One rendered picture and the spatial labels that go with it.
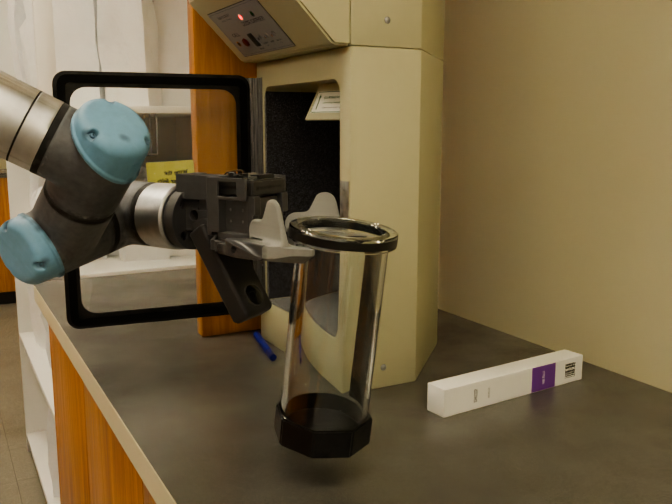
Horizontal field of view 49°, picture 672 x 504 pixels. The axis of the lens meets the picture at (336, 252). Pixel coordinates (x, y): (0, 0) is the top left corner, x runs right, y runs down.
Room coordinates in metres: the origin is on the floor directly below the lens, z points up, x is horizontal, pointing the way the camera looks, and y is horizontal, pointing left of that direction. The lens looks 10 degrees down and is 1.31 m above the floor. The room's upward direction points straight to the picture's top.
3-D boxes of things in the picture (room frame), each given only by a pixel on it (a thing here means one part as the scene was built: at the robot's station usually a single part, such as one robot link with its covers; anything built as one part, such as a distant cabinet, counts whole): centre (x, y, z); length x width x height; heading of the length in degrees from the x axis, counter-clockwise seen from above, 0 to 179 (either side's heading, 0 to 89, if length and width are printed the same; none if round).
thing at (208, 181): (0.81, 0.12, 1.21); 0.12 x 0.08 x 0.09; 58
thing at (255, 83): (1.26, 0.13, 1.19); 0.03 x 0.02 x 0.39; 28
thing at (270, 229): (0.72, 0.06, 1.21); 0.09 x 0.03 x 0.06; 34
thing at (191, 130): (1.20, 0.28, 1.19); 0.30 x 0.01 x 0.40; 112
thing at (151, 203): (0.85, 0.19, 1.21); 0.08 x 0.05 x 0.08; 148
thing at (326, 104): (1.16, -0.04, 1.34); 0.18 x 0.18 x 0.05
